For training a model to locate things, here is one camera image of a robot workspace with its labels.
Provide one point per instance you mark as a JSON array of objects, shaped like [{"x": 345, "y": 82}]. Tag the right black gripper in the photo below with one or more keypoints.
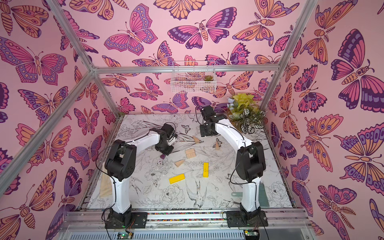
[{"x": 207, "y": 131}]

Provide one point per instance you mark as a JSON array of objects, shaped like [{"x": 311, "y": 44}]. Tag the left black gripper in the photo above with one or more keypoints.
[{"x": 168, "y": 152}]

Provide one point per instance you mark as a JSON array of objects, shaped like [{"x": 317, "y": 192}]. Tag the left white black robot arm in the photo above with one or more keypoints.
[{"x": 121, "y": 161}]

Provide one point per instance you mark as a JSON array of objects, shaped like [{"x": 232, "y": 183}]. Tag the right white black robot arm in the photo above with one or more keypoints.
[{"x": 250, "y": 158}]

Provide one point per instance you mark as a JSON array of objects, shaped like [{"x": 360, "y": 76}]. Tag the long yellow block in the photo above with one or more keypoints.
[{"x": 177, "y": 179}]

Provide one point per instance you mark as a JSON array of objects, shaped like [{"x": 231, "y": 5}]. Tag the potted plant amber vase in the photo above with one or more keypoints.
[{"x": 245, "y": 114}]

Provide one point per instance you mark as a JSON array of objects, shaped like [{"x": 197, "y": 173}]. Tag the short yellow block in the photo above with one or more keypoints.
[{"x": 206, "y": 170}]

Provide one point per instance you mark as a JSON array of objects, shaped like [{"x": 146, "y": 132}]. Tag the small succulent in basket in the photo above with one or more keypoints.
[{"x": 208, "y": 78}]

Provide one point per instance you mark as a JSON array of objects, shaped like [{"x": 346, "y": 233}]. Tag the beige work glove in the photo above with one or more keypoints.
[{"x": 106, "y": 186}]

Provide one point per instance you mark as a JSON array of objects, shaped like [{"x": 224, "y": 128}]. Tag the teal dustpan brush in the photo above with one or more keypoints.
[{"x": 263, "y": 199}]

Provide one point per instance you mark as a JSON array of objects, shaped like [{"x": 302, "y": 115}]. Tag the white wire basket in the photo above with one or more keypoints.
[{"x": 188, "y": 76}]

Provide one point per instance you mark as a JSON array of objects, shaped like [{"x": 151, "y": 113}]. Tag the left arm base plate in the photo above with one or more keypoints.
[{"x": 126, "y": 221}]

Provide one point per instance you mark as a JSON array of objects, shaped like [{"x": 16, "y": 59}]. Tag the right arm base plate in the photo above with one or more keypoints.
[{"x": 246, "y": 219}]

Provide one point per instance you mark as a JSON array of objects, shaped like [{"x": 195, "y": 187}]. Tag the front aluminium rail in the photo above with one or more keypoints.
[{"x": 220, "y": 224}]

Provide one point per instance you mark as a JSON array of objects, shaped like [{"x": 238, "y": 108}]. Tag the aluminium frame structure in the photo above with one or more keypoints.
[{"x": 24, "y": 155}]

